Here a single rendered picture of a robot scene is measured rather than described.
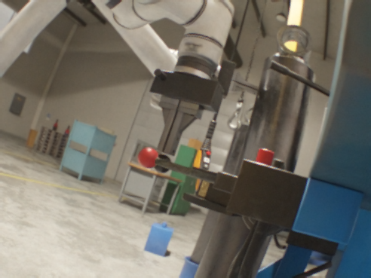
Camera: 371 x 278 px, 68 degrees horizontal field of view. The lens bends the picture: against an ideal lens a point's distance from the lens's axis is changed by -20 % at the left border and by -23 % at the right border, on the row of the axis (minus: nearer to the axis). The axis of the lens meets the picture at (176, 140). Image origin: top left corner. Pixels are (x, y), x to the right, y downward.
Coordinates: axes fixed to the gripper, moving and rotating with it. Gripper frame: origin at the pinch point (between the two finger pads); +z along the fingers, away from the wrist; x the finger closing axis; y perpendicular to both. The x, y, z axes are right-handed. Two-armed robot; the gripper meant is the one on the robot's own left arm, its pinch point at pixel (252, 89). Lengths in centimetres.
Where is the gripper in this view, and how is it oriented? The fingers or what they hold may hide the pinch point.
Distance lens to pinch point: 120.5
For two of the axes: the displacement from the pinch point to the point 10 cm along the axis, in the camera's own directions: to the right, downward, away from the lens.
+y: 0.0, 1.0, 9.9
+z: 9.5, 3.2, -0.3
